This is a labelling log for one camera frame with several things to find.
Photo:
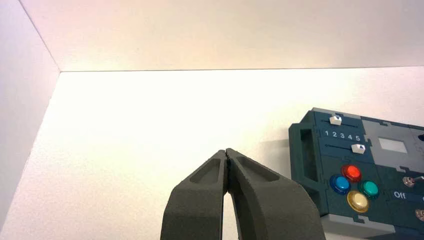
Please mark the white slider knob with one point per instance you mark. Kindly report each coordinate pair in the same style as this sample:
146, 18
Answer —
358, 148
335, 120

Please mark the metal toggle switch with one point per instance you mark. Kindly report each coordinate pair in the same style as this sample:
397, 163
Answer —
408, 181
420, 214

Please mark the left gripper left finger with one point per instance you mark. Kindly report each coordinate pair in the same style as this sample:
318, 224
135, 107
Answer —
195, 212

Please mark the yellow push button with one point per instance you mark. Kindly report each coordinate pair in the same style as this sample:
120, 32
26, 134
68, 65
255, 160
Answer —
358, 201

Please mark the small pale display window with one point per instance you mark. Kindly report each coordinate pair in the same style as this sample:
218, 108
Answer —
393, 145

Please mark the red push button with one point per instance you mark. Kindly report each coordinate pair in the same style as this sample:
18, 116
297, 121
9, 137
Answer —
351, 173

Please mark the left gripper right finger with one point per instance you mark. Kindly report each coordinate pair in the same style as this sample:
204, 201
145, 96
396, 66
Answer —
278, 212

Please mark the teal and grey control box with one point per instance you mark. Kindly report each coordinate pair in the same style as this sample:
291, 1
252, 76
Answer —
314, 152

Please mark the green push button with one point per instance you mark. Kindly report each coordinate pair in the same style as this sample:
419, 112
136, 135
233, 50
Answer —
368, 189

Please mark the blue push button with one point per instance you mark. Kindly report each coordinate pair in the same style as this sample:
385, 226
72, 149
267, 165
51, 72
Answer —
340, 184

